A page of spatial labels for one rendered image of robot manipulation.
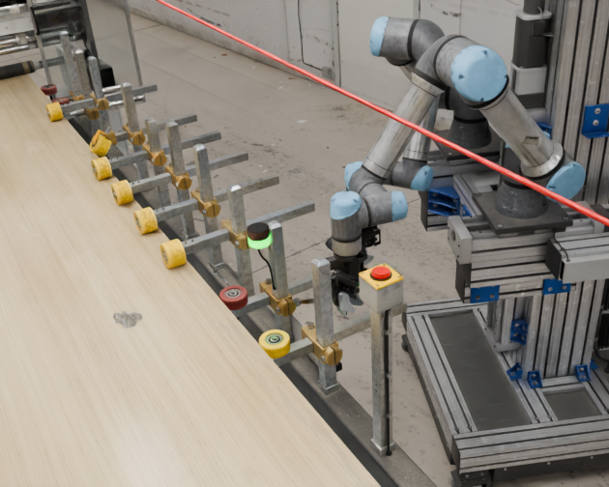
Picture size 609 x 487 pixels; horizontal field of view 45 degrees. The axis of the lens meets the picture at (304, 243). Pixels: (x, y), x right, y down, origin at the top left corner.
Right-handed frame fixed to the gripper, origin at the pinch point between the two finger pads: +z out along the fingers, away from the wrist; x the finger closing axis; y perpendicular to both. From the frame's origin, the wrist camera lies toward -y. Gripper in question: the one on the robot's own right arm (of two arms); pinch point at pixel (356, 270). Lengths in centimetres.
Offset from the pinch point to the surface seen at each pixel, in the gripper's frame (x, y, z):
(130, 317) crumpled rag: 6, -70, -10
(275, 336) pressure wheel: -25.0, -41.1, -9.4
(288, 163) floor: 238, 100, 84
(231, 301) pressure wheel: -3.3, -43.7, -8.7
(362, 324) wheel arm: -26.5, -15.6, -2.6
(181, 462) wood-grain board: -50, -78, -9
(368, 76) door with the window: 297, 206, 65
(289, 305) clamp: -8.5, -28.4, -3.7
